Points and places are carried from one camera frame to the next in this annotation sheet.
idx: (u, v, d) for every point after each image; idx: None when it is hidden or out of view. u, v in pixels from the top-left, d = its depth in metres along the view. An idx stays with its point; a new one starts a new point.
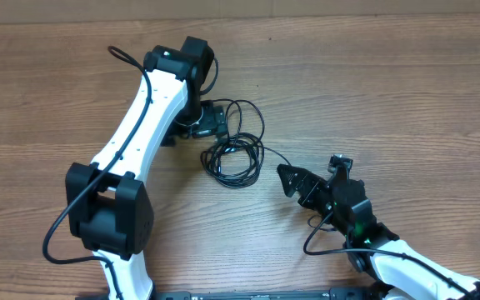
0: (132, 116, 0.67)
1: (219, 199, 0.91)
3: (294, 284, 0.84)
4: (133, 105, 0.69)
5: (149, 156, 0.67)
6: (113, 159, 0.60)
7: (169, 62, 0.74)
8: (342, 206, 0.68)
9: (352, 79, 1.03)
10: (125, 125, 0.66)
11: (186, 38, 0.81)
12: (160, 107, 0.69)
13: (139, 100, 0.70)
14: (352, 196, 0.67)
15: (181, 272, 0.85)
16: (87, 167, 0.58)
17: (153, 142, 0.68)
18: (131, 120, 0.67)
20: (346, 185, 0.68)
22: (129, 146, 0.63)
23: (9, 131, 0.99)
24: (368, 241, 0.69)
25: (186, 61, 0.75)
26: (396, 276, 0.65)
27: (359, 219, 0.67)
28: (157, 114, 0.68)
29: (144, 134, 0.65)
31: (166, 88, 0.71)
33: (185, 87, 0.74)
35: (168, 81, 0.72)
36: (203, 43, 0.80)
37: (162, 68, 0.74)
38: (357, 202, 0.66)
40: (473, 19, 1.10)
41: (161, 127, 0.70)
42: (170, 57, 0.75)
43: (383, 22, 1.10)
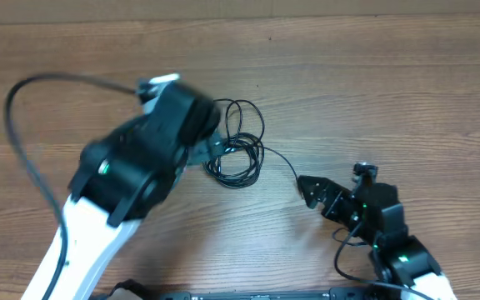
0: (47, 267, 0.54)
1: (219, 199, 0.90)
3: (294, 283, 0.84)
4: (50, 247, 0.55)
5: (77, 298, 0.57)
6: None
7: (122, 170, 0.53)
8: (374, 211, 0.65)
9: (352, 80, 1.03)
10: (38, 279, 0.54)
11: (170, 91, 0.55)
12: (81, 268, 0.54)
13: (55, 248, 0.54)
14: (383, 200, 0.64)
15: (182, 272, 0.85)
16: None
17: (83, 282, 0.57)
18: (45, 272, 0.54)
20: (378, 188, 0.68)
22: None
23: (9, 131, 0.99)
24: (406, 259, 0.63)
25: (138, 179, 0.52)
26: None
27: (390, 224, 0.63)
28: (80, 275, 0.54)
29: (59, 298, 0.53)
31: (97, 232, 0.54)
33: (137, 211, 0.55)
35: (101, 222, 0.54)
36: (186, 107, 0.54)
37: (107, 182, 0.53)
38: (388, 206, 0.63)
40: (474, 18, 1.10)
41: (92, 271, 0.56)
42: (124, 160, 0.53)
43: (383, 22, 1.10)
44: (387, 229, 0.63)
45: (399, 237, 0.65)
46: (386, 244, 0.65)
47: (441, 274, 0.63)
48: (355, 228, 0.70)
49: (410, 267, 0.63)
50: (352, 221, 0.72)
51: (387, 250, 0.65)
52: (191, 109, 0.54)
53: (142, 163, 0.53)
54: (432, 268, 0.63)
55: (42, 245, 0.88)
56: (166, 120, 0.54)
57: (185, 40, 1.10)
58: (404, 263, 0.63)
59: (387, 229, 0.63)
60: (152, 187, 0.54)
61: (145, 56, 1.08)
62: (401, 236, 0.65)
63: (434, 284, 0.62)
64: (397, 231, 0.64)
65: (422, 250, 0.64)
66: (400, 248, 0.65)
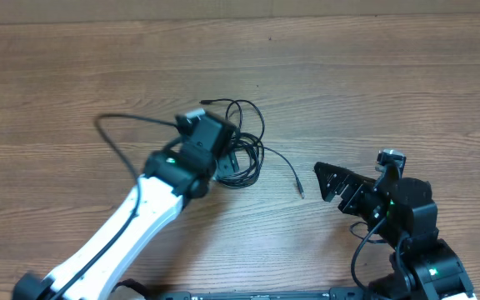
0: (112, 227, 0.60)
1: (219, 199, 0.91)
3: (294, 283, 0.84)
4: (116, 212, 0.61)
5: (117, 275, 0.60)
6: (72, 282, 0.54)
7: (171, 171, 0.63)
8: (403, 209, 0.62)
9: (352, 80, 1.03)
10: (101, 236, 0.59)
11: (207, 113, 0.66)
12: (144, 225, 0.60)
13: (123, 211, 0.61)
14: (416, 199, 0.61)
15: (182, 272, 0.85)
16: (40, 282, 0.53)
17: (127, 261, 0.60)
18: (107, 232, 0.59)
20: (410, 184, 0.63)
22: (96, 264, 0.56)
23: (9, 132, 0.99)
24: (436, 271, 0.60)
25: (187, 174, 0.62)
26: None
27: (419, 226, 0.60)
28: (138, 234, 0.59)
29: (116, 254, 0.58)
31: (160, 200, 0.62)
33: (180, 202, 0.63)
35: (162, 194, 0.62)
36: (219, 127, 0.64)
37: (160, 177, 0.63)
38: (421, 205, 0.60)
40: (473, 19, 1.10)
41: (140, 244, 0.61)
42: (175, 162, 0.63)
43: (383, 22, 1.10)
44: (414, 230, 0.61)
45: (426, 241, 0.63)
46: (411, 247, 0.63)
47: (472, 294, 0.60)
48: (376, 225, 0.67)
49: (437, 280, 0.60)
50: (373, 218, 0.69)
51: (412, 253, 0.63)
52: (223, 129, 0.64)
53: (187, 166, 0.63)
54: (464, 285, 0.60)
55: (42, 245, 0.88)
56: (204, 136, 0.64)
57: (185, 40, 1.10)
58: (432, 275, 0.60)
59: (415, 230, 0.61)
60: (197, 184, 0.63)
61: (144, 56, 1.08)
62: (428, 240, 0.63)
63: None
64: (426, 233, 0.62)
65: (453, 259, 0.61)
66: (427, 256, 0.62)
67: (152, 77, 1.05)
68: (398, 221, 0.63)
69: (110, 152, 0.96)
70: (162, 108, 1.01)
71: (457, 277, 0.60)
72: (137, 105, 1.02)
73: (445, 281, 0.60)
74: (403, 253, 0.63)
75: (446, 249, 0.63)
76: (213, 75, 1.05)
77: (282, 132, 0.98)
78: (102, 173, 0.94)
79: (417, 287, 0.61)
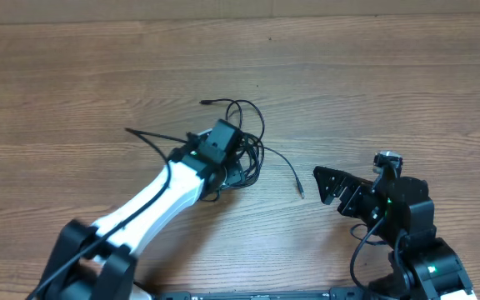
0: (146, 194, 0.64)
1: (219, 199, 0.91)
3: (294, 283, 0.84)
4: (149, 185, 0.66)
5: (148, 238, 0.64)
6: (114, 229, 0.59)
7: (191, 162, 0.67)
8: (401, 206, 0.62)
9: (352, 80, 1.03)
10: (137, 200, 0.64)
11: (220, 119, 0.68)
12: (174, 196, 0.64)
13: (156, 182, 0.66)
14: (412, 196, 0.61)
15: (182, 272, 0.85)
16: (86, 227, 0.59)
17: (157, 226, 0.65)
18: (142, 198, 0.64)
20: (407, 183, 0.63)
22: (133, 221, 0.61)
23: (9, 132, 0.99)
24: (434, 269, 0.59)
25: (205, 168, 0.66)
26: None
27: (417, 222, 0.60)
28: (170, 202, 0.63)
29: (150, 216, 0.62)
31: (187, 179, 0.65)
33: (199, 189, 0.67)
35: (188, 175, 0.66)
36: (232, 130, 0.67)
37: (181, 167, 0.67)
38: (417, 202, 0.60)
40: (473, 19, 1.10)
41: (169, 214, 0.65)
42: (195, 157, 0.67)
43: (383, 22, 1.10)
44: (412, 227, 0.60)
45: (425, 238, 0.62)
46: (409, 245, 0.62)
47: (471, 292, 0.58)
48: (375, 226, 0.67)
49: (437, 278, 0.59)
50: (372, 219, 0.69)
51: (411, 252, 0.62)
52: (237, 132, 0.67)
53: (205, 161, 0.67)
54: (462, 282, 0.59)
55: (42, 245, 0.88)
56: (218, 137, 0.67)
57: (185, 40, 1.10)
58: (432, 273, 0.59)
59: (413, 227, 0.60)
60: (213, 177, 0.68)
61: (144, 56, 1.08)
62: (427, 237, 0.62)
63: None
64: (423, 231, 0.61)
65: (453, 257, 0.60)
66: (426, 253, 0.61)
67: (152, 77, 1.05)
68: (397, 220, 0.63)
69: (110, 152, 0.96)
70: (162, 108, 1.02)
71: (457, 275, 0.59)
72: (137, 105, 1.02)
73: (443, 278, 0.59)
74: (402, 252, 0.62)
75: (445, 246, 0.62)
76: (213, 75, 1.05)
77: (282, 132, 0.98)
78: (102, 173, 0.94)
79: (417, 285, 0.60)
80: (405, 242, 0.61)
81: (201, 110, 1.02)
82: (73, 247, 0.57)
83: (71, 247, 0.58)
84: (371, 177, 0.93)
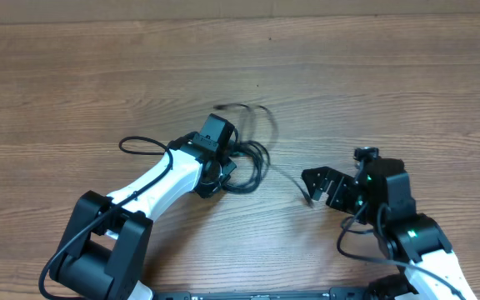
0: (151, 174, 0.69)
1: (219, 199, 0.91)
3: (294, 283, 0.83)
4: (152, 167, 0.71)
5: (156, 214, 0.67)
6: (128, 197, 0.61)
7: (187, 150, 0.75)
8: (378, 182, 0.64)
9: (352, 79, 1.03)
10: (143, 177, 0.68)
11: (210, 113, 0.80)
12: (177, 174, 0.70)
13: (160, 164, 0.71)
14: (388, 171, 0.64)
15: (181, 272, 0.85)
16: (100, 197, 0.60)
17: (164, 203, 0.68)
18: (148, 177, 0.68)
20: (384, 162, 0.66)
22: (143, 194, 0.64)
23: (9, 131, 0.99)
24: (415, 233, 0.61)
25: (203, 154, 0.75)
26: (429, 295, 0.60)
27: (395, 193, 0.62)
28: (175, 179, 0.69)
29: (157, 191, 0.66)
31: (186, 162, 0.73)
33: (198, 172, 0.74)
35: (187, 160, 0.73)
36: (223, 123, 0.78)
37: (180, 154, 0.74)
38: (393, 175, 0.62)
40: (473, 19, 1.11)
41: (173, 192, 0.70)
42: (192, 146, 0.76)
43: (383, 23, 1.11)
44: (391, 198, 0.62)
45: (406, 210, 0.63)
46: (392, 217, 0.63)
47: (450, 252, 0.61)
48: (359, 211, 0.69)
49: (417, 242, 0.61)
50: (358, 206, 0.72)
51: (393, 223, 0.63)
52: (227, 125, 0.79)
53: (201, 148, 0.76)
54: (442, 245, 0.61)
55: (41, 245, 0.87)
56: (211, 130, 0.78)
57: (185, 40, 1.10)
58: (411, 238, 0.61)
59: (391, 198, 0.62)
60: (208, 165, 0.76)
61: (144, 56, 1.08)
62: (407, 211, 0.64)
63: (442, 262, 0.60)
64: (403, 202, 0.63)
65: (433, 227, 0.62)
66: (407, 222, 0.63)
67: (152, 77, 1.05)
68: (377, 197, 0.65)
69: (111, 152, 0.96)
70: (162, 108, 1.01)
71: (437, 239, 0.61)
72: (137, 105, 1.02)
73: (425, 242, 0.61)
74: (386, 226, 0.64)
75: (426, 218, 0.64)
76: (213, 75, 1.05)
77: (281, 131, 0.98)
78: (102, 173, 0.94)
79: (401, 252, 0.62)
80: (386, 215, 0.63)
81: (200, 110, 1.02)
82: (89, 217, 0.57)
83: (87, 216, 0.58)
84: None
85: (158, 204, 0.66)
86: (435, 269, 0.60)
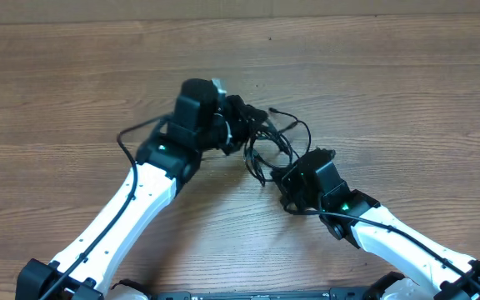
0: (109, 212, 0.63)
1: (220, 199, 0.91)
3: (294, 284, 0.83)
4: (112, 200, 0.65)
5: (119, 257, 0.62)
6: (75, 262, 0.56)
7: (162, 157, 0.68)
8: (310, 175, 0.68)
9: (352, 80, 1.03)
10: (101, 217, 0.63)
11: (180, 92, 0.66)
12: (141, 206, 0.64)
13: (120, 194, 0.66)
14: (316, 162, 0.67)
15: (180, 272, 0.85)
16: (45, 266, 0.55)
17: (127, 243, 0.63)
18: (107, 217, 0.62)
20: (312, 154, 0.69)
22: (97, 247, 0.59)
23: (9, 132, 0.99)
24: (347, 207, 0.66)
25: (181, 157, 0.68)
26: (378, 246, 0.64)
27: (327, 182, 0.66)
28: (137, 215, 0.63)
29: (116, 236, 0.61)
31: (152, 185, 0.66)
33: (174, 184, 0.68)
35: (156, 177, 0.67)
36: (197, 105, 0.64)
37: (153, 163, 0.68)
38: (321, 165, 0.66)
40: (473, 18, 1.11)
41: (139, 226, 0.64)
42: (165, 151, 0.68)
43: (383, 22, 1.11)
44: (325, 187, 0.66)
45: (340, 192, 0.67)
46: (330, 203, 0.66)
47: (379, 206, 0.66)
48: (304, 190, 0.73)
49: (352, 214, 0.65)
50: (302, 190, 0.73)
51: (332, 208, 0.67)
52: (203, 104, 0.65)
53: (177, 152, 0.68)
54: (372, 203, 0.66)
55: (42, 245, 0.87)
56: (186, 117, 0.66)
57: (185, 40, 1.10)
58: (345, 212, 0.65)
59: (326, 187, 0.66)
60: (187, 168, 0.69)
61: (144, 56, 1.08)
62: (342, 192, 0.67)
63: (375, 216, 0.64)
64: (337, 187, 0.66)
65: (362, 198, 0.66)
66: (342, 201, 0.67)
67: (152, 77, 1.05)
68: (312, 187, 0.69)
69: (111, 152, 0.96)
70: (162, 108, 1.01)
71: (367, 204, 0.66)
72: (137, 105, 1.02)
73: (357, 215, 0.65)
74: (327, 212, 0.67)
75: (356, 192, 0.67)
76: (213, 75, 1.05)
77: (286, 120, 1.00)
78: (102, 173, 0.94)
79: (347, 232, 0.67)
80: (325, 203, 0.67)
81: None
82: (34, 290, 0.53)
83: (32, 292, 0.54)
84: (372, 178, 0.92)
85: (117, 252, 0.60)
86: (373, 218, 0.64)
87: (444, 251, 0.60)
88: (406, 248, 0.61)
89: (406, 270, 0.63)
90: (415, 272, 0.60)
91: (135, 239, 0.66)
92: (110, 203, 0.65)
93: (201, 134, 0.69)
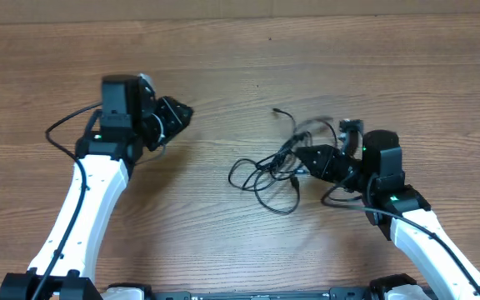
0: (68, 209, 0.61)
1: (219, 199, 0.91)
3: (294, 283, 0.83)
4: (67, 197, 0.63)
5: (95, 247, 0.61)
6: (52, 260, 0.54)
7: (101, 145, 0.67)
8: (372, 154, 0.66)
9: (352, 80, 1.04)
10: (62, 217, 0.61)
11: (102, 81, 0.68)
12: (97, 194, 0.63)
13: (73, 190, 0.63)
14: (382, 143, 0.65)
15: (180, 272, 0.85)
16: (22, 275, 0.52)
17: (97, 233, 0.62)
18: (67, 213, 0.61)
20: (379, 133, 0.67)
22: (68, 243, 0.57)
23: (9, 132, 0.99)
24: (395, 197, 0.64)
25: (120, 140, 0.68)
26: (411, 246, 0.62)
27: (386, 166, 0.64)
28: (97, 202, 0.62)
29: (82, 225, 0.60)
31: (102, 172, 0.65)
33: (122, 166, 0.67)
35: (103, 164, 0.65)
36: (122, 87, 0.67)
37: (93, 153, 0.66)
38: (387, 148, 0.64)
40: (473, 19, 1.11)
41: (103, 211, 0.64)
42: (102, 139, 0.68)
43: (383, 23, 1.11)
44: (382, 170, 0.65)
45: (395, 182, 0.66)
46: (381, 187, 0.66)
47: (429, 210, 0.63)
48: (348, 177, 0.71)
49: (398, 207, 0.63)
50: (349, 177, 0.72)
51: (380, 192, 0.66)
52: (127, 86, 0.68)
53: (113, 137, 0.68)
54: (422, 205, 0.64)
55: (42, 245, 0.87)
56: (114, 102, 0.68)
57: (185, 40, 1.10)
58: (392, 203, 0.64)
59: (382, 171, 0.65)
60: (132, 149, 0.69)
61: (144, 56, 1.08)
62: (397, 182, 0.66)
63: (421, 217, 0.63)
64: (393, 175, 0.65)
65: (415, 194, 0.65)
66: (393, 191, 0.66)
67: (152, 77, 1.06)
68: (368, 166, 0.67)
69: None
70: None
71: (417, 202, 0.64)
72: None
73: (400, 210, 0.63)
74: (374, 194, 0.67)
75: (409, 188, 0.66)
76: (213, 75, 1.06)
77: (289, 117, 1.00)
78: None
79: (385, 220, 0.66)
80: (375, 185, 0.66)
81: (200, 110, 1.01)
82: None
83: None
84: None
85: (90, 240, 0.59)
86: (416, 222, 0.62)
87: None
88: (440, 259, 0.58)
89: (432, 279, 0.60)
90: (442, 287, 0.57)
91: (103, 225, 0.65)
92: (66, 202, 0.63)
93: (134, 117, 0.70)
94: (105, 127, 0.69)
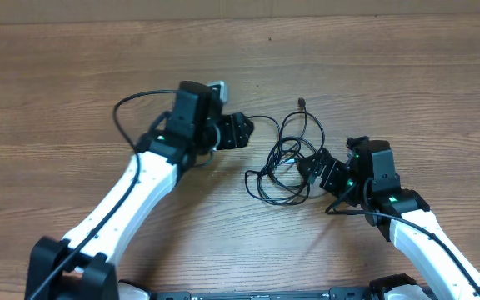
0: (116, 194, 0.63)
1: (219, 199, 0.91)
3: (294, 283, 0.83)
4: (117, 184, 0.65)
5: (129, 237, 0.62)
6: (87, 237, 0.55)
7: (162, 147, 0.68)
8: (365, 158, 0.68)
9: (352, 80, 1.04)
10: (108, 199, 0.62)
11: (179, 85, 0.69)
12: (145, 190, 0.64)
13: (125, 179, 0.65)
14: (373, 147, 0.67)
15: (180, 272, 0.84)
16: (56, 242, 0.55)
17: (137, 223, 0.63)
18: (113, 197, 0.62)
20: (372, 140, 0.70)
22: (107, 226, 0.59)
23: (9, 132, 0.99)
24: (394, 198, 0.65)
25: (180, 147, 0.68)
26: (411, 247, 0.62)
27: (379, 167, 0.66)
28: (143, 196, 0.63)
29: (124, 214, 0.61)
31: (156, 170, 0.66)
33: (175, 170, 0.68)
35: (159, 164, 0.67)
36: (195, 97, 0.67)
37: (153, 152, 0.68)
38: (378, 150, 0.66)
40: (472, 19, 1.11)
41: (147, 207, 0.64)
42: (164, 141, 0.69)
43: (382, 23, 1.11)
44: (375, 172, 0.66)
45: (390, 184, 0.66)
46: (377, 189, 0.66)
47: (428, 211, 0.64)
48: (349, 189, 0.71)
49: (397, 207, 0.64)
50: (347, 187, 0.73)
51: (377, 194, 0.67)
52: (201, 97, 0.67)
53: (174, 142, 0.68)
54: (421, 206, 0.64)
55: None
56: (184, 109, 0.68)
57: (185, 40, 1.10)
58: (391, 204, 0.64)
59: (376, 172, 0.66)
60: (187, 157, 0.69)
61: (144, 56, 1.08)
62: (392, 183, 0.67)
63: (420, 216, 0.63)
64: (388, 177, 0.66)
65: (412, 193, 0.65)
66: (391, 192, 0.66)
67: (152, 77, 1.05)
68: (362, 170, 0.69)
69: (111, 152, 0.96)
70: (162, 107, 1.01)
71: (415, 203, 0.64)
72: (137, 105, 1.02)
73: (398, 209, 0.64)
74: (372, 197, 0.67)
75: (405, 190, 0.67)
76: (213, 75, 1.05)
77: (279, 119, 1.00)
78: (102, 173, 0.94)
79: (384, 221, 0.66)
80: (371, 187, 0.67)
81: None
82: (47, 265, 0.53)
83: (44, 267, 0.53)
84: None
85: (127, 230, 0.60)
86: (414, 222, 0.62)
87: None
88: (441, 260, 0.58)
89: (432, 282, 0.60)
90: (441, 287, 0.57)
91: (142, 220, 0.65)
92: (115, 188, 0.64)
93: (198, 128, 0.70)
94: (169, 129, 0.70)
